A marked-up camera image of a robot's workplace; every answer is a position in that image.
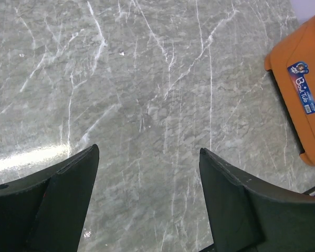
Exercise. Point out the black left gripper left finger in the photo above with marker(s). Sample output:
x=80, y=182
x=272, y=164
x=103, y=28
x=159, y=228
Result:
x=46, y=211

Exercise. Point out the orange plastic tub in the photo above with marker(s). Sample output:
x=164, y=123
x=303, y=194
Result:
x=292, y=62

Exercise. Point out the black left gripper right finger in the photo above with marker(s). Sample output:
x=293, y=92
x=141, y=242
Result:
x=247, y=213

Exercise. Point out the blue tub label sticker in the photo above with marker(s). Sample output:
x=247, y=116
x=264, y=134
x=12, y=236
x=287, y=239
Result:
x=297, y=73

